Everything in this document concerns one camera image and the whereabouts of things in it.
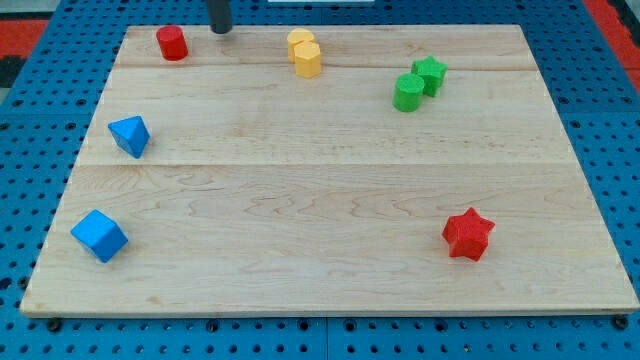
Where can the green star block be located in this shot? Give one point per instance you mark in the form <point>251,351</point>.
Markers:
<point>432,72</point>

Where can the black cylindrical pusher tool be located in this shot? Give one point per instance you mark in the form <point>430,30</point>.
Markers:
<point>219,12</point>

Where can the yellow hexagon block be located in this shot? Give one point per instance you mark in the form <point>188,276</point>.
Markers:
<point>307,59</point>

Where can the green cylinder block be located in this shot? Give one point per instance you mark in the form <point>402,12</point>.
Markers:
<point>408,92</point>

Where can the blue cube block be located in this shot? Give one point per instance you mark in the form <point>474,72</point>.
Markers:
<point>100,235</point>

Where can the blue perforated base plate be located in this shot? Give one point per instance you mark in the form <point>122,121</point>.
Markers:
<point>48,109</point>

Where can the blue triangle block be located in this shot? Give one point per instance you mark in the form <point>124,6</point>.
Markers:
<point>131,135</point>

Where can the yellow cylinder block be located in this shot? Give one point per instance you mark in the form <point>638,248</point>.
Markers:
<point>295,37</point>

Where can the wooden board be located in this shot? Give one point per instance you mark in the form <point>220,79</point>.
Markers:
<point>264,194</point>

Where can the red star block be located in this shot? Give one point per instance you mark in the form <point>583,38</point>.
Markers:
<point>467,235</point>

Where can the red cylinder block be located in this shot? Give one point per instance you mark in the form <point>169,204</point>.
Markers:
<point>172,42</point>

